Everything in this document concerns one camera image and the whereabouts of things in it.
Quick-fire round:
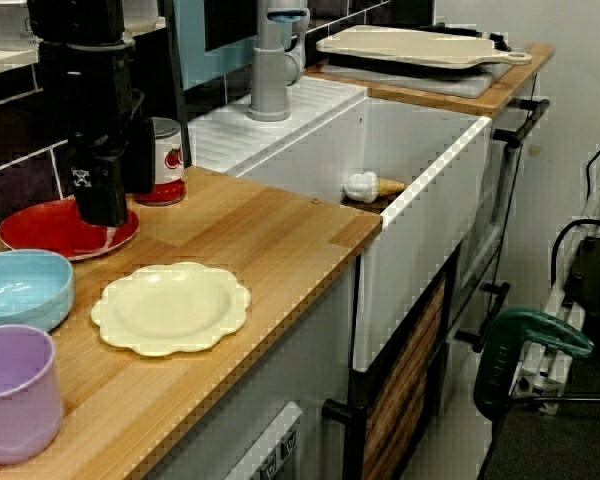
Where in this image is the white ice cream cone toy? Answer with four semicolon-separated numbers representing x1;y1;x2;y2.
343;171;407;204

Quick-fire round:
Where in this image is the light blue bowl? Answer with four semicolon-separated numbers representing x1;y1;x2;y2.
0;249;75;334

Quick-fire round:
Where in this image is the white canister with print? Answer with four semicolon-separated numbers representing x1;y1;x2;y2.
0;0;30;51

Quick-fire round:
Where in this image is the black upright panel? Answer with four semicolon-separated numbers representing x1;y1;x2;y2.
160;0;194;169

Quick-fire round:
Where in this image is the white metal frame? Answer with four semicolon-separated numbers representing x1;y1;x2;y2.
509;144;600;416

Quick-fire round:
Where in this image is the cream cutting board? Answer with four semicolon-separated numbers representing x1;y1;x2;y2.
315;24;534;70

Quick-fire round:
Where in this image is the white sink basin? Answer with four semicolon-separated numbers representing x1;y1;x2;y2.
187;74;494;374

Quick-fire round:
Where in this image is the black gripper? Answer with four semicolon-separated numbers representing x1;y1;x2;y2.
38;42;156;226

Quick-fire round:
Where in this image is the teal plastic bin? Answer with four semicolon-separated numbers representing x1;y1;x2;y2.
172;0;259;92

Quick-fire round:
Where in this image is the black cabinet handle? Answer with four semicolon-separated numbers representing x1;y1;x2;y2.
493;98;551;150
454;282;511;354
322;398;369;480

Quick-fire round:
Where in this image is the grey faucet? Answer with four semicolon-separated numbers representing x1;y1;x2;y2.
249;0;311;122

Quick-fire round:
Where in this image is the plain white canister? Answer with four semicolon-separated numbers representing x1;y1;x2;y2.
123;0;159;30

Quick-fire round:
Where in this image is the tomato soup can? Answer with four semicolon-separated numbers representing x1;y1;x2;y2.
132;117;187;206

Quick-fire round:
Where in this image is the purple cup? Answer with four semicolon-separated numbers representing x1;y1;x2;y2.
0;323;65;466

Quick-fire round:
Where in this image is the red plate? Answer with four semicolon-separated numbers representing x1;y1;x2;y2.
0;198;141;261

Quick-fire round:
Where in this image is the wooden slat panel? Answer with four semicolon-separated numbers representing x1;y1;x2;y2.
362;274;446;480

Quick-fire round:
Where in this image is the grey toy dishwasher panel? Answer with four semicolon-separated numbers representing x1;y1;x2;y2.
224;399;306;480

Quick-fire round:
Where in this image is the white toy stove slab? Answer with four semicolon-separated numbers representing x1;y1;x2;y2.
304;62;512;100

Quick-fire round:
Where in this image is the cream scalloped plate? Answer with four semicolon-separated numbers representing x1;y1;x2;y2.
90;261;253;357

